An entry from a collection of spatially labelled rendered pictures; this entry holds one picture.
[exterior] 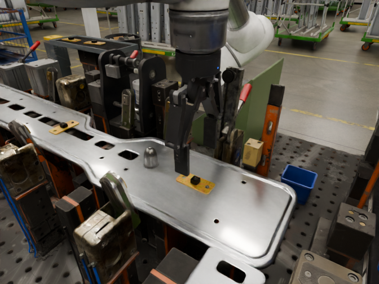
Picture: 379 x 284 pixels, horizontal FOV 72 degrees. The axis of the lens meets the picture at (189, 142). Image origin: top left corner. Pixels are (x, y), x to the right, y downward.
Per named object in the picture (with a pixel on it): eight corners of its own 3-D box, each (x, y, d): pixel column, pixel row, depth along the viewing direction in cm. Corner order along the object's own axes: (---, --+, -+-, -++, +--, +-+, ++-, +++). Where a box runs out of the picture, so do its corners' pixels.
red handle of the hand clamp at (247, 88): (215, 130, 64) (241, 80, 69) (217, 134, 66) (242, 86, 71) (231, 134, 62) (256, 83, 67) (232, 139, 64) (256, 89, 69)
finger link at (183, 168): (189, 144, 47) (186, 146, 46) (189, 174, 50) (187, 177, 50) (175, 139, 48) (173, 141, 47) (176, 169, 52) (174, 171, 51)
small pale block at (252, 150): (230, 246, 79) (243, 144, 59) (235, 238, 81) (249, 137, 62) (241, 252, 77) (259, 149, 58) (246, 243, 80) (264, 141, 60)
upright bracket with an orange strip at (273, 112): (243, 240, 80) (270, 84, 54) (245, 237, 81) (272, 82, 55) (252, 244, 79) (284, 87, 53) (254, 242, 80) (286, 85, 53)
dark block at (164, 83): (159, 191, 99) (150, 84, 76) (170, 181, 104) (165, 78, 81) (170, 196, 97) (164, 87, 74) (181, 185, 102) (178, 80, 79)
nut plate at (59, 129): (55, 134, 75) (54, 131, 75) (47, 131, 77) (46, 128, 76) (79, 123, 81) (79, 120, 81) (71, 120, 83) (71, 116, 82)
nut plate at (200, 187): (175, 180, 59) (174, 176, 58) (184, 171, 61) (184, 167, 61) (207, 195, 55) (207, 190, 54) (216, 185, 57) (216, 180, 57)
